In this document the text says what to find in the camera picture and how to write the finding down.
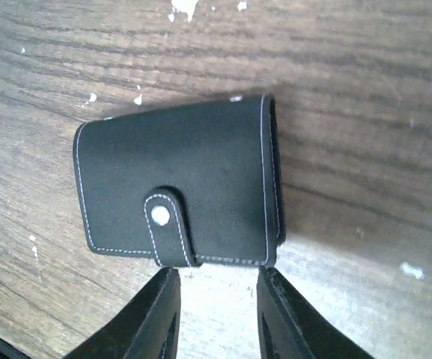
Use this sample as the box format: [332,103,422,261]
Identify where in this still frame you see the black leather card holder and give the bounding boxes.
[73,94,285,268]

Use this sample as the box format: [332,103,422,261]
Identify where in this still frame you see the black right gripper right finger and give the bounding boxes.
[257,266,373,359]

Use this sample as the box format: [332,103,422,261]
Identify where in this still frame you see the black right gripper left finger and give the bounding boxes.
[65,267,181,358]

